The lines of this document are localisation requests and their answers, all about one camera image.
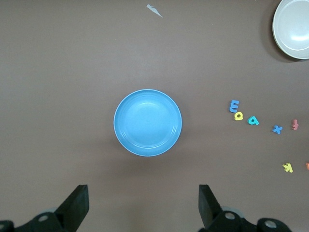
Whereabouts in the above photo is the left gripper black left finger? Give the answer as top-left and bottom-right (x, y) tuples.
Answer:
(0, 185), (89, 232)

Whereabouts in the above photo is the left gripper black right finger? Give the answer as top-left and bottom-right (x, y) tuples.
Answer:
(198, 185), (294, 232)

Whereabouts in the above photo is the blue foam letter E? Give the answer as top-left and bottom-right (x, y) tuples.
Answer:
(228, 100), (240, 114)

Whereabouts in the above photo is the yellow foam letter k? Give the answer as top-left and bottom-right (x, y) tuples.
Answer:
(281, 162), (294, 174)

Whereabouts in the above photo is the blue plate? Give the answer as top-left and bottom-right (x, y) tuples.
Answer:
(113, 88), (183, 157)

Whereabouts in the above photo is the beige plate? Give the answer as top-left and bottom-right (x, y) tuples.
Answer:
(272, 0), (309, 60)

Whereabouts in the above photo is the white paper scrap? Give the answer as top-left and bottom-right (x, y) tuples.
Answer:
(146, 3), (164, 18)

